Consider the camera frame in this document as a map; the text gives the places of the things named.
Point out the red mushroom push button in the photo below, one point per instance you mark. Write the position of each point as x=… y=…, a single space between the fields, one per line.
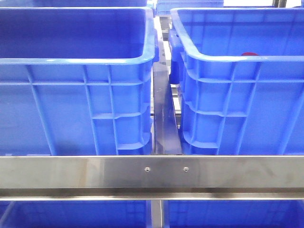
x=249 y=54

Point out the steel shelf centre divider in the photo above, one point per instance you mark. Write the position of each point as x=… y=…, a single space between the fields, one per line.
x=166 y=138

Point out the left blue plastic crate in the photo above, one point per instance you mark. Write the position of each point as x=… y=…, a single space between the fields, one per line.
x=76 y=81

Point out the blue plastic crate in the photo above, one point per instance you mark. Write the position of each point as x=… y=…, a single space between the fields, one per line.
x=76 y=81
x=233 y=104

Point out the right blue plastic crate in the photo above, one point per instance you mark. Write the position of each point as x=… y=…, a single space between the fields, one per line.
x=233 y=104

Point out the lower right blue crate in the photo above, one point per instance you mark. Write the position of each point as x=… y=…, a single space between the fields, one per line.
x=234 y=214

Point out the rear right blue crate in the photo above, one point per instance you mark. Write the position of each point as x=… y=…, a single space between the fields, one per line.
x=163 y=7

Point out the lower left blue crate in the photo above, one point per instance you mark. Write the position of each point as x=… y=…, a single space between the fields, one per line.
x=77 y=214

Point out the rear left blue crate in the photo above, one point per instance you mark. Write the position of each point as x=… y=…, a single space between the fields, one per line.
x=78 y=3

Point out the steel shelf front rail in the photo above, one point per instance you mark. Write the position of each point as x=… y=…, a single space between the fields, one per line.
x=151 y=177

